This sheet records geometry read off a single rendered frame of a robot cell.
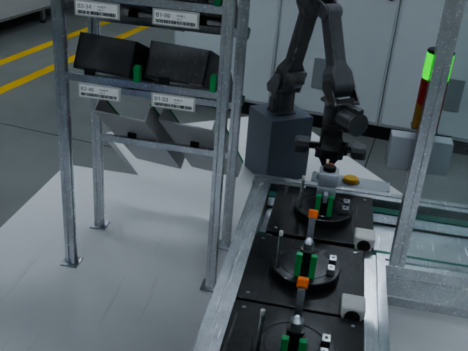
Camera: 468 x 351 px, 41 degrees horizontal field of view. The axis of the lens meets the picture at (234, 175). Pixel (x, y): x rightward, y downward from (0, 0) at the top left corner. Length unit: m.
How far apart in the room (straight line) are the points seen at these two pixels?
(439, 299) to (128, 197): 0.85
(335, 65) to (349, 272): 0.54
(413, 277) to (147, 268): 0.59
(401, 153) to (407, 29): 3.12
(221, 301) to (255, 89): 3.57
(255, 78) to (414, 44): 1.14
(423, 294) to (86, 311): 0.71
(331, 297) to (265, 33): 3.48
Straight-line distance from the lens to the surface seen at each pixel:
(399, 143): 1.28
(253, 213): 1.49
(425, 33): 4.38
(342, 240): 1.41
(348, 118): 1.54
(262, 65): 4.62
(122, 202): 1.72
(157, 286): 1.40
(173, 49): 1.26
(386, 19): 4.38
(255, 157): 1.88
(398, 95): 4.50
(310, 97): 4.60
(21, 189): 3.67
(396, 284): 1.40
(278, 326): 1.11
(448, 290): 1.42
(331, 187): 1.44
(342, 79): 1.58
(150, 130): 1.41
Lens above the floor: 1.70
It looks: 26 degrees down
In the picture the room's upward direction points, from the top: 5 degrees clockwise
